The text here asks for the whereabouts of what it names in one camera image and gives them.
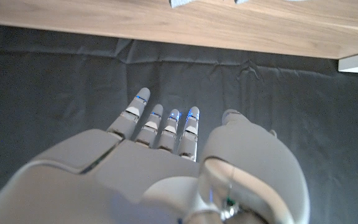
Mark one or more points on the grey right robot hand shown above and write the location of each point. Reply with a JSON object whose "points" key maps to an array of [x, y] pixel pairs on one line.
{"points": [[135, 180]]}

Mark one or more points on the grey shorts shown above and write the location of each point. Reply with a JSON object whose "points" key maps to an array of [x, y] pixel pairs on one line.
{"points": [[179, 3]]}

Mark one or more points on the white power strip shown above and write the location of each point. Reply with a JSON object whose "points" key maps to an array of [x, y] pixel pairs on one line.
{"points": [[357, 63]]}

